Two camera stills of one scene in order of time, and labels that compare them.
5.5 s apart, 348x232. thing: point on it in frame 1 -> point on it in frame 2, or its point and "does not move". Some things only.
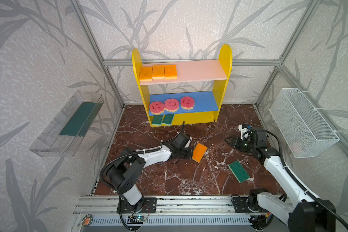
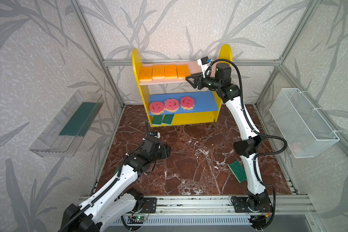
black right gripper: [239, 142] -> [199, 81]
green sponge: [167, 119] does not move
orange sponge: [199, 152] -> [182, 71]
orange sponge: [145, 73] does not move
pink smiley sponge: [187, 103] does not move
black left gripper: [186, 150] -> [165, 151]
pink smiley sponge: [171, 105] does not move
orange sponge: [170, 72] does not move
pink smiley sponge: [156, 107] does not move
